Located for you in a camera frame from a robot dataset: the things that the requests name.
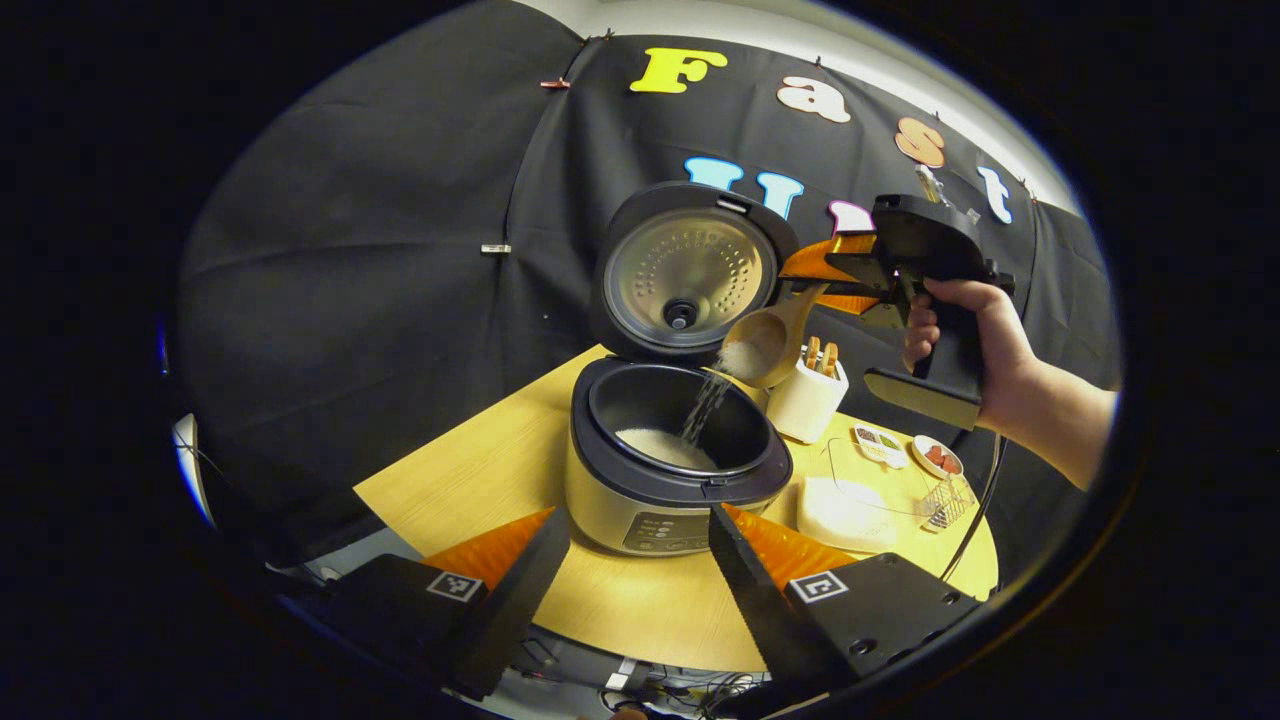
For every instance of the toast bread slice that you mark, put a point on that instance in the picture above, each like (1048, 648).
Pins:
(812, 353)
(830, 360)

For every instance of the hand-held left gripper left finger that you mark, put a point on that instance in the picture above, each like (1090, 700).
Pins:
(520, 600)

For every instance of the white divided dish of beans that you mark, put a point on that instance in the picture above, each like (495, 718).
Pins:
(880, 446)

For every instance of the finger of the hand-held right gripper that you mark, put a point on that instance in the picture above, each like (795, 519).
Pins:
(820, 262)
(850, 302)

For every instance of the white rice heap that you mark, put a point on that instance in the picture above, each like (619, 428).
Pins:
(840, 512)
(660, 447)

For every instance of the white toaster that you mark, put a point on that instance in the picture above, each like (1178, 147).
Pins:
(805, 410)

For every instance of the red meat slice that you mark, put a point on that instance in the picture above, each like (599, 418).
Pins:
(934, 456)
(949, 464)

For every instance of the dark lidded rice cooker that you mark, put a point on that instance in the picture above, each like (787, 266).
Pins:
(620, 500)

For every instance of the black backdrop cloth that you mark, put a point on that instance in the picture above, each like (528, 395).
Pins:
(350, 300)

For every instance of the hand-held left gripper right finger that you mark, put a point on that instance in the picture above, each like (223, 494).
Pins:
(760, 610)

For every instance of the white round plate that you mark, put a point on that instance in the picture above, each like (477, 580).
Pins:
(920, 458)

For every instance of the clear glass bowl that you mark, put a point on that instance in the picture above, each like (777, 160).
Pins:
(905, 500)

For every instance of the wooden spoon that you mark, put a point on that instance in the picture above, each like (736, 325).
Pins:
(780, 350)

